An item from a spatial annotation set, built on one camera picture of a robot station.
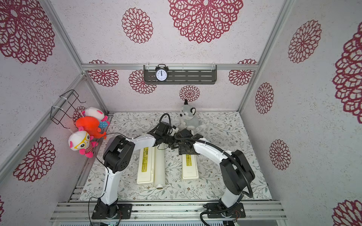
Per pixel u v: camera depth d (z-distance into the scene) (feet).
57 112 2.38
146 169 2.61
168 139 2.83
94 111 3.11
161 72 2.94
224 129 3.59
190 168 2.61
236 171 1.50
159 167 2.77
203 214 2.17
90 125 2.82
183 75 3.25
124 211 2.44
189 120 3.28
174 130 3.10
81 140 2.61
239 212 2.38
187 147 2.09
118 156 1.82
